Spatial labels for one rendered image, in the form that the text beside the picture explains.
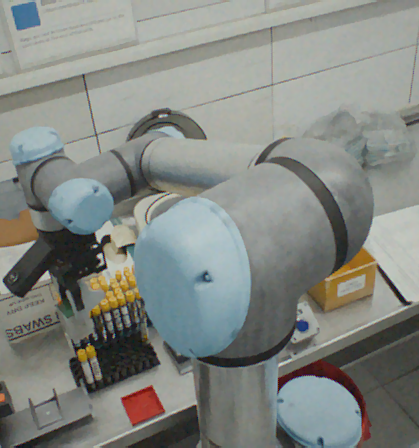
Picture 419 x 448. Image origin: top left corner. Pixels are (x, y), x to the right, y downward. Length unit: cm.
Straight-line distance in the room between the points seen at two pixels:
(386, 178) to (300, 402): 107
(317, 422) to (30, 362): 72
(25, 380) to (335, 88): 119
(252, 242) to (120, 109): 113
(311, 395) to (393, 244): 75
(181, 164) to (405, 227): 95
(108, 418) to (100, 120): 73
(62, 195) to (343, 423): 47
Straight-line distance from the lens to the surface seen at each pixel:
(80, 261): 99
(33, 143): 87
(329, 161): 50
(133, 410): 121
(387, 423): 226
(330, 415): 83
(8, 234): 155
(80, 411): 119
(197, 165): 69
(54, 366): 133
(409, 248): 152
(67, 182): 80
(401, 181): 178
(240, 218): 44
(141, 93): 155
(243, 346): 49
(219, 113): 167
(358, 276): 133
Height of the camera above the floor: 185
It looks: 37 degrees down
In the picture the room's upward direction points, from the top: 6 degrees counter-clockwise
